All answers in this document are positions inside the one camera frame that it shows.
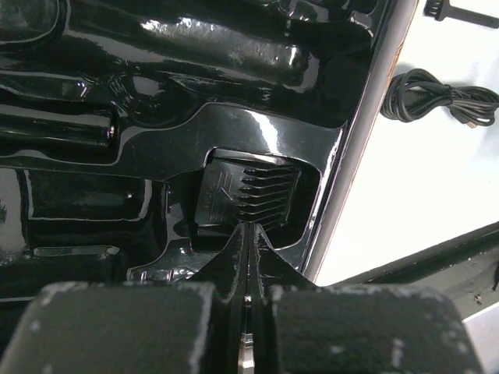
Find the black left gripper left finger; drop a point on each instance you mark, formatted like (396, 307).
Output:
(193, 326)

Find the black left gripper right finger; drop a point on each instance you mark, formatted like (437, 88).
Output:
(299, 327)

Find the black clipper guard comb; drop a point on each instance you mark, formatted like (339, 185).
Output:
(244, 187)

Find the white box with black tray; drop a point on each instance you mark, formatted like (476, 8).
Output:
(111, 110)

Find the black cleaning brush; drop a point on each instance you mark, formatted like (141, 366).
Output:
(442, 9)

